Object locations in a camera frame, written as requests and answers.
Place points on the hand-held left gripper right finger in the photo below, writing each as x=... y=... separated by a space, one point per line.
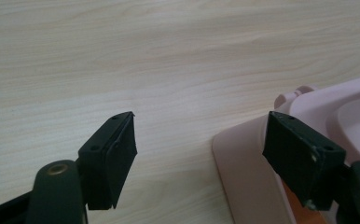
x=299 y=158

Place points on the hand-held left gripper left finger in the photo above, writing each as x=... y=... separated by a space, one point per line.
x=106 y=168

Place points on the pink plastic storage box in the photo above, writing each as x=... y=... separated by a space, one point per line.
x=246 y=174

